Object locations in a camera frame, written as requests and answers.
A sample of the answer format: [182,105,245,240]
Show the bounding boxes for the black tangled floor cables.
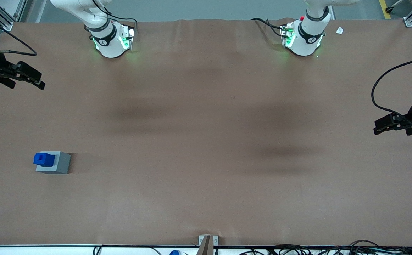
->
[238,240,412,255]

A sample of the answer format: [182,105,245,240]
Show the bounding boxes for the black caster wheel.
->
[385,0,405,13]

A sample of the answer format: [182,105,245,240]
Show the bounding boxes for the long black left wrist cable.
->
[371,56,412,121]

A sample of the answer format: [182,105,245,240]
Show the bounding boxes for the blue plastic part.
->
[33,152,56,168]

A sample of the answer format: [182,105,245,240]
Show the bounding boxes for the black left base cable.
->
[251,18,289,39]

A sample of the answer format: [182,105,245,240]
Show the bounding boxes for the gray square base block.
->
[35,151,71,174]

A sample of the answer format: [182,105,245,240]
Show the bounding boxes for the brown table mat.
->
[0,18,412,247]

